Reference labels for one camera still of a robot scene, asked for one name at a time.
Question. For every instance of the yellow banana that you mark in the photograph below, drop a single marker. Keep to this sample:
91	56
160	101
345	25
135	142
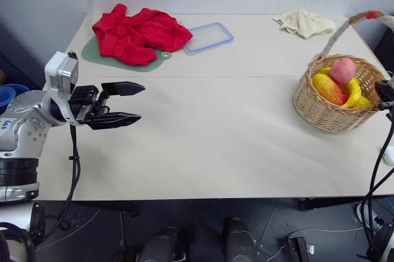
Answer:
355	94

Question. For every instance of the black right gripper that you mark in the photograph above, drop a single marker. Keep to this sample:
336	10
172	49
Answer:
383	89

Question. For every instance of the cream crumpled cloth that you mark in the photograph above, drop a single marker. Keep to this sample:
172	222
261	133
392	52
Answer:
304	23

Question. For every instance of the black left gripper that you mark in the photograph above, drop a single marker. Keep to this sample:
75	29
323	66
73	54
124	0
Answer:
87	102

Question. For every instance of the yellow-red mango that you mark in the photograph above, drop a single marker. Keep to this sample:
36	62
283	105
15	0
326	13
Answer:
327	89

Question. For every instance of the blue stacked bowls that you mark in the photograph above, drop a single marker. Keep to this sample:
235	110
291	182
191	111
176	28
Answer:
10	96

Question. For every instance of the pink peach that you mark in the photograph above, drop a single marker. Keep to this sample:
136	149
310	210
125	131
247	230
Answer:
341	71

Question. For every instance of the black table frame bracket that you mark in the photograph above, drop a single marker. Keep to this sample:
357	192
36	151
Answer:
332	203

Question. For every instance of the red crumpled cloth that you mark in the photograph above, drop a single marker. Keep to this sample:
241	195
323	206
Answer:
135	36

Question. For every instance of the green cutting board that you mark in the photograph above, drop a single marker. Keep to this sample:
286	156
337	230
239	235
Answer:
92	51

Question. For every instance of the dark rounded shape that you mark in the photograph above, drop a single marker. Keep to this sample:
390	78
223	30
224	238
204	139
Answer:
238	240
160	245

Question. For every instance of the white rounded object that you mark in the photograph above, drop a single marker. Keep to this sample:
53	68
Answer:
389	155

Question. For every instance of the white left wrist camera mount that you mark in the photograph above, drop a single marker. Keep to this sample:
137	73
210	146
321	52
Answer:
61	68

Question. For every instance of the clear blue-rimmed container lid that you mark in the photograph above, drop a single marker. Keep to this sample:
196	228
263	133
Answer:
209	38

